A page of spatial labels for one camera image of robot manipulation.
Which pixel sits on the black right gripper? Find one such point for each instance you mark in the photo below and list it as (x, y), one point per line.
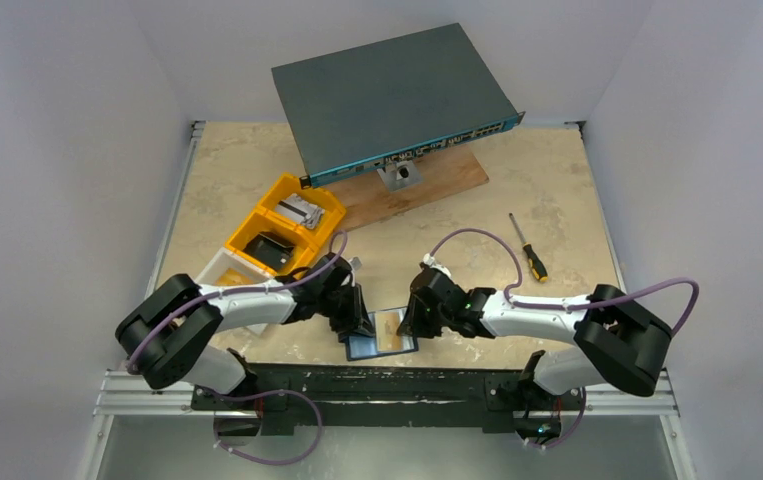
(418, 312)

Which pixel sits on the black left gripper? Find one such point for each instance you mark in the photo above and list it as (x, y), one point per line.
(356, 321)

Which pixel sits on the navy blue card holder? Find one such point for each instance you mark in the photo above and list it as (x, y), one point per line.
(361, 348)

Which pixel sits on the gold printed credit card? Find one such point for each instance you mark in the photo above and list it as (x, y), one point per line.
(387, 338)

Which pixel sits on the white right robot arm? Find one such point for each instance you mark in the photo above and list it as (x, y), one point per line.
(610, 338)

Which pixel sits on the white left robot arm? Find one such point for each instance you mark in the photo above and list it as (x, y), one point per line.
(167, 337)

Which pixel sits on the grey cards in bin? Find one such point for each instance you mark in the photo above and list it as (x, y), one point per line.
(300, 211)

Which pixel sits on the black item in bin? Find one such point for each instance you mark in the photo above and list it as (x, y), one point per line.
(270, 249)

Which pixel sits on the yellow plastic bin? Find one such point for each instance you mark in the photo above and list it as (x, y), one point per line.
(306, 243)

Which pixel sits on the wooden board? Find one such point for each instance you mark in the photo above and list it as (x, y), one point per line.
(368, 199)

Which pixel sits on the yellow black screwdriver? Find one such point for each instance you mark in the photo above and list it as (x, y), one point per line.
(536, 266)

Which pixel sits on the white plastic bin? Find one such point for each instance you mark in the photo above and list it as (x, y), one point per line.
(226, 269)

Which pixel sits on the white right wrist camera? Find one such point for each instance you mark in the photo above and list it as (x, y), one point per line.
(429, 261)

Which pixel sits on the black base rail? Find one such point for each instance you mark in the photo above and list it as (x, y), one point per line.
(494, 401)

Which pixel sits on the grey metal switch stand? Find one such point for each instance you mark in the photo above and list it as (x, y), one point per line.
(400, 175)

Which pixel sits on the grey network switch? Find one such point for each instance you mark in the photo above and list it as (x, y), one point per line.
(368, 107)

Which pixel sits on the aluminium frame rail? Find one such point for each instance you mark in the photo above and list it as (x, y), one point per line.
(128, 395)

